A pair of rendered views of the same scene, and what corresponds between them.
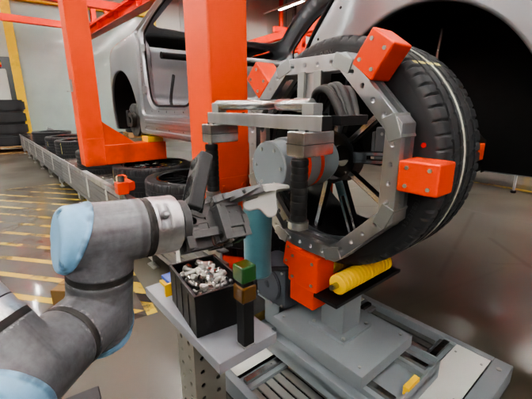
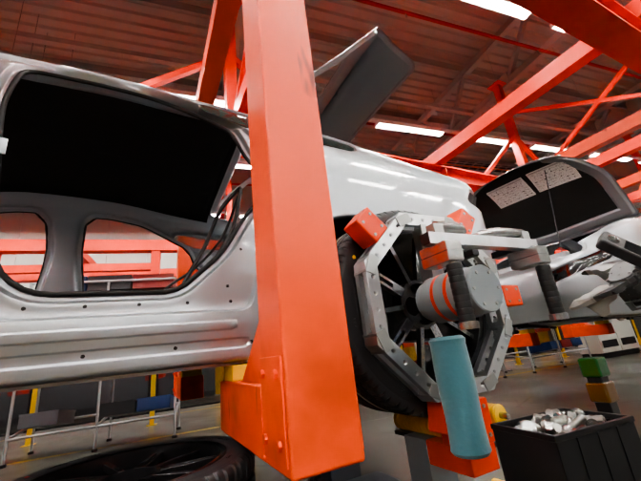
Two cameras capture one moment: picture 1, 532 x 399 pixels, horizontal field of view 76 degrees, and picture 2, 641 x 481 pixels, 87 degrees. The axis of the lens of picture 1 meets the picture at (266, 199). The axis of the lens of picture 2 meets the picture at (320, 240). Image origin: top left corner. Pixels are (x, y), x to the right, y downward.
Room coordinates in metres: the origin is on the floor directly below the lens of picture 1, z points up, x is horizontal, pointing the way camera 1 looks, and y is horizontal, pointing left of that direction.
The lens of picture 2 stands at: (1.08, 0.97, 0.74)
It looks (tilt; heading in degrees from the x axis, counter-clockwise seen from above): 18 degrees up; 282
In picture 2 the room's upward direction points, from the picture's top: 7 degrees counter-clockwise
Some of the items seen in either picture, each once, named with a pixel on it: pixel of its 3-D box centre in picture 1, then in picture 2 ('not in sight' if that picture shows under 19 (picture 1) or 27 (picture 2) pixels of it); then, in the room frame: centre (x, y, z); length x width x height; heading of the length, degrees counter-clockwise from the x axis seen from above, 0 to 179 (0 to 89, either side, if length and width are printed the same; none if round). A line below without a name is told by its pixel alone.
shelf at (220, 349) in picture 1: (203, 311); not in sight; (0.84, 0.18, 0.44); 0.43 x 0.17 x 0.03; 40
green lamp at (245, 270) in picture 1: (244, 271); (593, 366); (0.69, 0.05, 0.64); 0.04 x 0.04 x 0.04; 40
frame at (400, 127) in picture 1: (314, 159); (438, 300); (0.96, -0.14, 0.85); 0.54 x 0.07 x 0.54; 40
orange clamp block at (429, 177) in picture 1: (424, 176); (503, 297); (0.73, -0.35, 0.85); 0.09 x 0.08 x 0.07; 40
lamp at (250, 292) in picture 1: (245, 291); (602, 391); (0.69, 0.05, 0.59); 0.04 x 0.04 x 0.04; 40
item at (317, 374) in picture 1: (347, 352); not in sight; (1.04, -0.30, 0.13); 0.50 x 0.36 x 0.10; 40
